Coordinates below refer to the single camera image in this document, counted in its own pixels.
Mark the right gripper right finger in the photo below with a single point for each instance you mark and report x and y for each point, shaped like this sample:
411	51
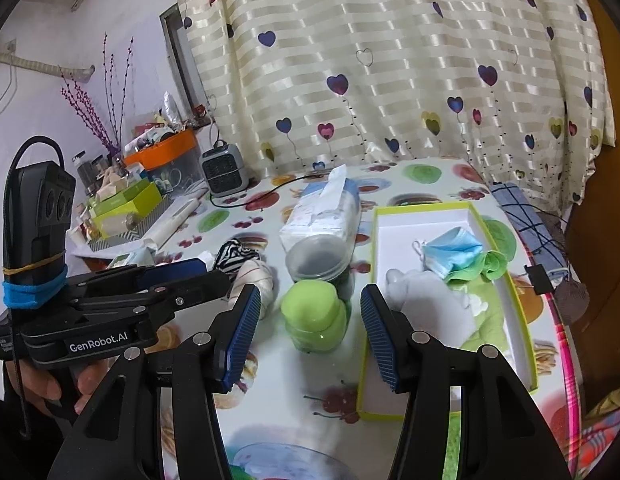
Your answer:
416	363

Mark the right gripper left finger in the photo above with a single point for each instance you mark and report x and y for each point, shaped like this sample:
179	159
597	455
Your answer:
210	362

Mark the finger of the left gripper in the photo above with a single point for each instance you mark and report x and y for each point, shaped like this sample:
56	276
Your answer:
173	291
175	268

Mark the green rabbit towel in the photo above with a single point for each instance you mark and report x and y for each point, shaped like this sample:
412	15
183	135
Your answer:
487	310

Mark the blue face mask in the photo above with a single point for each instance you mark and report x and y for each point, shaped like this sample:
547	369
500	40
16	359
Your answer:
454	250

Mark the grey white sock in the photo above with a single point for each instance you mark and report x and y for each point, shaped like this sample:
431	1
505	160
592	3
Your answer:
430	305

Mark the green cleaning cloth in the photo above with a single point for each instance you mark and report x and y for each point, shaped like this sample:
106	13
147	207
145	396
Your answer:
490	266

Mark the person's left hand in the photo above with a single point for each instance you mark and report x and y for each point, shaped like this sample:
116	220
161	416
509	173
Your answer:
38	386

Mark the wet wipes pack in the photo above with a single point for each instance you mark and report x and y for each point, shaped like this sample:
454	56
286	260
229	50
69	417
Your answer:
140	257

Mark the rolled black white sock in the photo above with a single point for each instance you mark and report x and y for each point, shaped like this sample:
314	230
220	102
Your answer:
231	257

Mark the green cardboard box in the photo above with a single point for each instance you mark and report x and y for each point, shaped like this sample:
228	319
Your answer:
139	199

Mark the cream rolled sock red stripe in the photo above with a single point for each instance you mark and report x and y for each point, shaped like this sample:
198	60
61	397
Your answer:
257	273

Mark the chevron patterned tray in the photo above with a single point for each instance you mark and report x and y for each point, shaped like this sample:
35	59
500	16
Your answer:
138	228

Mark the white green-rimmed tray box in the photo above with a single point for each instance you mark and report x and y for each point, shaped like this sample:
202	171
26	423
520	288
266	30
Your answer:
395	229

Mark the green cream jar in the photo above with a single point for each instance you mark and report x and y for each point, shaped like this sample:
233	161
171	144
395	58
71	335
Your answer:
315	317

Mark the orange plastic bin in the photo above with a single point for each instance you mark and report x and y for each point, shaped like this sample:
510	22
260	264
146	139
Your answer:
163	152

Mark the grey mini heater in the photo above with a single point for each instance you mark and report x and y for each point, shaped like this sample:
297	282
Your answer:
224	169

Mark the clear lidded dark jar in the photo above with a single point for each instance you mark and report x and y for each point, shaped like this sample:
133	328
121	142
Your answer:
325	258

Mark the purple dried flower branches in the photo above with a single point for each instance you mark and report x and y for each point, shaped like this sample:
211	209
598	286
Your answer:
104	116

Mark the pink hoop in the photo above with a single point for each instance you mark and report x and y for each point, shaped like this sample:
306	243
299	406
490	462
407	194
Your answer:
557	395

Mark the white tissue pack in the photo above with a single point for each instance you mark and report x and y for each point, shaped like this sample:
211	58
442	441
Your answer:
331	207

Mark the heart patterned curtain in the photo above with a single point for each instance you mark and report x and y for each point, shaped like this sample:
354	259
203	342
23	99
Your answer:
517	88

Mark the black left camera box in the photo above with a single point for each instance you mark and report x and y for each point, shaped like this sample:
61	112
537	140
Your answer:
37	203

